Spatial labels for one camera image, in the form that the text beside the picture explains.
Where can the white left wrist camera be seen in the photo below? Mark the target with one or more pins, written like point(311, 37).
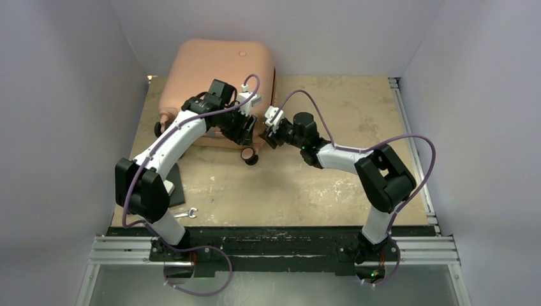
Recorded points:
point(252, 100)

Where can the black flat notebook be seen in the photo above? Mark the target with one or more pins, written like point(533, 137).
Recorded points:
point(177, 198)

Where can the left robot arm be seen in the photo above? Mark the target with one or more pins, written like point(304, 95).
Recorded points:
point(140, 182)

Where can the silver wrench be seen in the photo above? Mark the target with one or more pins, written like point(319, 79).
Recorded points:
point(190, 213)

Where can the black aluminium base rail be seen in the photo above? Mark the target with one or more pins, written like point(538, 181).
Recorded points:
point(331, 249)

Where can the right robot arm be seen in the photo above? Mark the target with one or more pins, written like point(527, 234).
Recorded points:
point(385, 179)

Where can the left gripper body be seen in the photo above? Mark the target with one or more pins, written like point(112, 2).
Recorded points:
point(232, 124)

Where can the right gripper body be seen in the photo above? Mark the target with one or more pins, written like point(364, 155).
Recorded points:
point(285, 134)

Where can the white square device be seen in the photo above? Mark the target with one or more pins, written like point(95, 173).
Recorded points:
point(169, 186)

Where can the pink suitcase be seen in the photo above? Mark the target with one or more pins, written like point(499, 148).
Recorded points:
point(200, 61)

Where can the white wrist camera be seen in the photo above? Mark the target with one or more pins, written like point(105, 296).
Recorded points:
point(252, 100)
point(273, 117)

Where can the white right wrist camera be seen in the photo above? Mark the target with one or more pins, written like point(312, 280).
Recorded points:
point(273, 117)

